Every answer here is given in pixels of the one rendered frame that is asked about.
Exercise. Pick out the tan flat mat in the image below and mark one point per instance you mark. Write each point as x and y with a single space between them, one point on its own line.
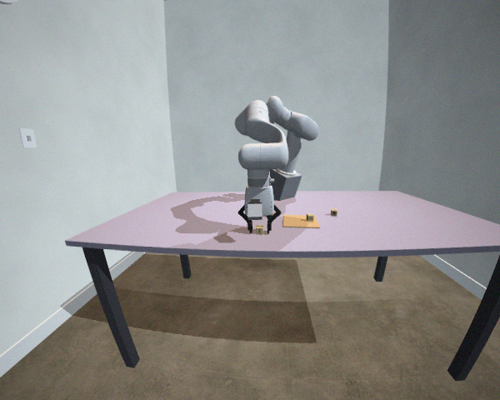
299 221

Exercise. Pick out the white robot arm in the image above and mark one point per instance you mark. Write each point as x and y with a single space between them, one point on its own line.
275 150

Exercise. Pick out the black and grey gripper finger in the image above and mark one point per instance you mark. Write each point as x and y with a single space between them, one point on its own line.
244 216
271 218

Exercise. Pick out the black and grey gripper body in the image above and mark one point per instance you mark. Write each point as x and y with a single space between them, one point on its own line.
262 194

